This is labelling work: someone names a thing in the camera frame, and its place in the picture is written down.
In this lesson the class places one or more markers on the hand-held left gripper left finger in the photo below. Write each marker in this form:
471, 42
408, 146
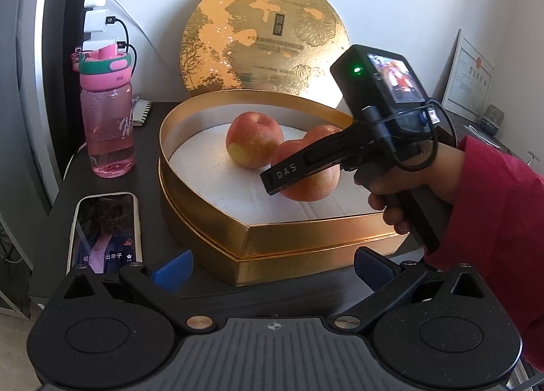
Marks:
172, 270

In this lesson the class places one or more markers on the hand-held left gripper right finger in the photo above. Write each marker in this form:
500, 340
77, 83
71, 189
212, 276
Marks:
375, 267

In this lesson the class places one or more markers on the red apple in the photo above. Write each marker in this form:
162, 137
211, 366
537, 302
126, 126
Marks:
253, 140
310, 187
325, 134

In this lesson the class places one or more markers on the gold gift box base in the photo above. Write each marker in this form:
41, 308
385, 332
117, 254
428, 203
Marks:
297, 242

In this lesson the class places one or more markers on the gold gift box lid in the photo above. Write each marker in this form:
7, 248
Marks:
255, 34

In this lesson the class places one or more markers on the person's right forearm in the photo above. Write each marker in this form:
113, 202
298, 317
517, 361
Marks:
501, 225

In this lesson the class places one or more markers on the person's right hand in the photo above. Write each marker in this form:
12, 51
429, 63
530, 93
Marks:
437, 174

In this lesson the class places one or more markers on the dark wooden desk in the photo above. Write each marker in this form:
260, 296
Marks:
148, 221

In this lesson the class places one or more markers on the white-cased smartphone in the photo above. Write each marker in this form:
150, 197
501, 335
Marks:
104, 233

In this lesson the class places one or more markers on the framed certificate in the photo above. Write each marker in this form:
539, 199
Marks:
467, 76

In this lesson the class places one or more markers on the white foam liner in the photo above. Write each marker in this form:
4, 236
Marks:
204, 170

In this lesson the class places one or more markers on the small grey box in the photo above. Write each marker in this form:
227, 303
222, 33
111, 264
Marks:
494, 114

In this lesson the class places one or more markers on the pink water bottle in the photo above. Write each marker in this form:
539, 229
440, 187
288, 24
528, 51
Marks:
108, 131

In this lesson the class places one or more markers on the dark curved shelf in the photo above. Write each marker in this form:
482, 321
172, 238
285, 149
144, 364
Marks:
510, 142

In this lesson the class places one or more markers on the spiral notebook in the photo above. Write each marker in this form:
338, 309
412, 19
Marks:
142, 110

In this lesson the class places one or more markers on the silver monitor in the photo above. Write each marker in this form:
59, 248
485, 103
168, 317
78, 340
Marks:
21, 76

